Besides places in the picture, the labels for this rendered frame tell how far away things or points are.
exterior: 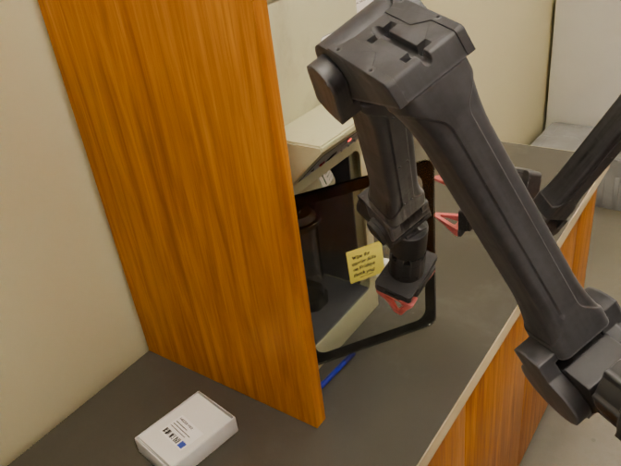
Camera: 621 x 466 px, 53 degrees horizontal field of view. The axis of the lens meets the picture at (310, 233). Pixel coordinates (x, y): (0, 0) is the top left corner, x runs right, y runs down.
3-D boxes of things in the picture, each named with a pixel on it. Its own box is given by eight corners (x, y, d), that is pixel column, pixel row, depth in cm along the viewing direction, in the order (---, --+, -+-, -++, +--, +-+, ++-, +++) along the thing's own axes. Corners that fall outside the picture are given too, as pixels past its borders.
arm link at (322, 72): (337, 91, 52) (437, 12, 53) (297, 51, 54) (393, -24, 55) (384, 255, 91) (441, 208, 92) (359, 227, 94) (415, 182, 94)
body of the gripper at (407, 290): (373, 289, 102) (373, 261, 97) (402, 247, 108) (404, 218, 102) (409, 306, 100) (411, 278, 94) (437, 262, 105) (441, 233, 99)
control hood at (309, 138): (272, 190, 110) (262, 138, 105) (365, 124, 132) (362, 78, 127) (326, 203, 104) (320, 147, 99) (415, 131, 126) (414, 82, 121)
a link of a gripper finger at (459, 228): (441, 189, 145) (480, 197, 140) (441, 214, 149) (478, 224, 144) (427, 202, 141) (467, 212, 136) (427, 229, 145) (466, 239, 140)
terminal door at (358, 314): (307, 366, 132) (281, 198, 112) (434, 322, 140) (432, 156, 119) (308, 369, 131) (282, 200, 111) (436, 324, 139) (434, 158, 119)
